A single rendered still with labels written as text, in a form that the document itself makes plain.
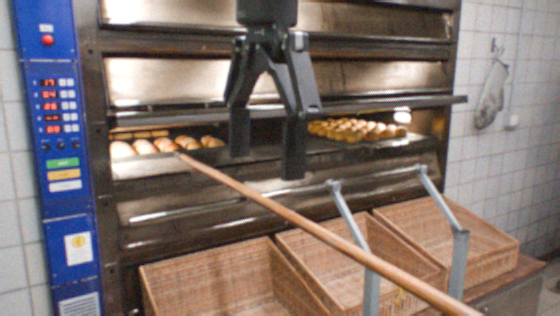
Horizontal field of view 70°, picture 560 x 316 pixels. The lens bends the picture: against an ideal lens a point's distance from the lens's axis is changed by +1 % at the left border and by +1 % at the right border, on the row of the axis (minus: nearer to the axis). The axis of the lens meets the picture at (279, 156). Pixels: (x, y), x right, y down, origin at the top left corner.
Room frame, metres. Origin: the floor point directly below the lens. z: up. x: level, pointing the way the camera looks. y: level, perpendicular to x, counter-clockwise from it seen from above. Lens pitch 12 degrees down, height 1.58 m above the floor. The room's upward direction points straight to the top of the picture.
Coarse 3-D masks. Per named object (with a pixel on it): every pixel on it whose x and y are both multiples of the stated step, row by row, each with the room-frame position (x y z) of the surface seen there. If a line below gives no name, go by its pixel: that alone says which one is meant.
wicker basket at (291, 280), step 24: (264, 240) 1.64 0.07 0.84; (168, 264) 1.43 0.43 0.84; (192, 264) 1.47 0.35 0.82; (216, 264) 1.51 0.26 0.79; (240, 264) 1.56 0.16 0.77; (264, 264) 1.61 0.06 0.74; (288, 264) 1.49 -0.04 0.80; (144, 288) 1.32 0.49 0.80; (168, 288) 1.40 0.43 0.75; (192, 288) 1.44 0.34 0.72; (216, 288) 1.48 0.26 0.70; (264, 288) 1.58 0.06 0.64; (168, 312) 1.37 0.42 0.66; (192, 312) 1.41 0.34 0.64; (216, 312) 1.46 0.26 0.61; (240, 312) 1.49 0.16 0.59; (264, 312) 1.49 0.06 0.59; (288, 312) 1.48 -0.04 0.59; (312, 312) 1.34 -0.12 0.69
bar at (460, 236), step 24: (408, 168) 1.62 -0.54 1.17; (264, 192) 1.28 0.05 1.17; (288, 192) 1.31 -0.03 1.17; (336, 192) 1.40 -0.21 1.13; (432, 192) 1.61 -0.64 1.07; (144, 216) 1.06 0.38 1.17; (168, 216) 1.09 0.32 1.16; (360, 240) 1.28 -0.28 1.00; (456, 240) 1.48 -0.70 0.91; (456, 264) 1.48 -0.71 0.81; (456, 288) 1.47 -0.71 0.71
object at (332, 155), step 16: (384, 144) 2.11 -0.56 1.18; (400, 144) 2.13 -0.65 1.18; (416, 144) 2.19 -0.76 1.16; (432, 144) 2.27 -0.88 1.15; (256, 160) 1.72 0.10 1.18; (272, 160) 1.73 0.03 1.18; (320, 160) 1.84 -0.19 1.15; (144, 176) 1.46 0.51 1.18; (160, 176) 1.46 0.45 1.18; (176, 176) 1.48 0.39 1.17; (192, 176) 1.52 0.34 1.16; (208, 176) 1.55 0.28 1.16
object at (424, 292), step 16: (192, 160) 1.61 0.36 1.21; (224, 176) 1.36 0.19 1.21; (240, 192) 1.23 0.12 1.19; (256, 192) 1.18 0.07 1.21; (272, 208) 1.06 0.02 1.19; (304, 224) 0.94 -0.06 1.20; (320, 240) 0.88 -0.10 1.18; (336, 240) 0.84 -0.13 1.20; (352, 256) 0.79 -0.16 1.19; (368, 256) 0.76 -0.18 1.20; (384, 272) 0.71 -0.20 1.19; (400, 272) 0.69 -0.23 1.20; (400, 288) 0.68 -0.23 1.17; (416, 288) 0.65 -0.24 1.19; (432, 288) 0.64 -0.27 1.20; (432, 304) 0.62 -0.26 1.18; (448, 304) 0.60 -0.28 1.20; (464, 304) 0.59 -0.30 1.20
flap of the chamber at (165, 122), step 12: (324, 108) 1.67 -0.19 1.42; (336, 108) 1.70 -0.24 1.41; (348, 108) 1.74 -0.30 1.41; (360, 108) 1.77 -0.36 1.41; (372, 108) 1.81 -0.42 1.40; (384, 108) 1.85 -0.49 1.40; (396, 108) 1.89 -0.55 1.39; (408, 108) 2.05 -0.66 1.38; (420, 108) 2.22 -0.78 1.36; (120, 120) 1.25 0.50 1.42; (132, 120) 1.27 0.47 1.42; (144, 120) 1.29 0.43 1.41; (156, 120) 1.31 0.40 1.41; (168, 120) 1.33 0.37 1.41; (180, 120) 1.35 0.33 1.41; (192, 120) 1.37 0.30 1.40; (204, 120) 1.39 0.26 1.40; (216, 120) 1.42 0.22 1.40; (228, 120) 1.49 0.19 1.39; (252, 120) 1.69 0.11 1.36
